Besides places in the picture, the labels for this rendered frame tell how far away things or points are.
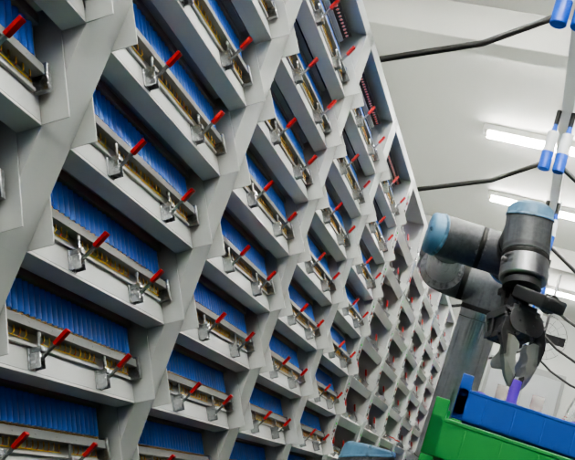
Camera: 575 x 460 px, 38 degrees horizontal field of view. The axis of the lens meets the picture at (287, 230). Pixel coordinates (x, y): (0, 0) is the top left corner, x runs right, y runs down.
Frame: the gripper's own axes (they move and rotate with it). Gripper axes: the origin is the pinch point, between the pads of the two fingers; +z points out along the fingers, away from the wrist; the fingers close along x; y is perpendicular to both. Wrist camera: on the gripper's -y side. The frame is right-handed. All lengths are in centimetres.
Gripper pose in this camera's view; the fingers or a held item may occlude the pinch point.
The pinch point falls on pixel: (517, 380)
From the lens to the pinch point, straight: 156.1
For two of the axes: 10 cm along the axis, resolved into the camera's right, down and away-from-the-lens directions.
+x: -8.9, -3.7, -2.5
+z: -2.3, 8.6, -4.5
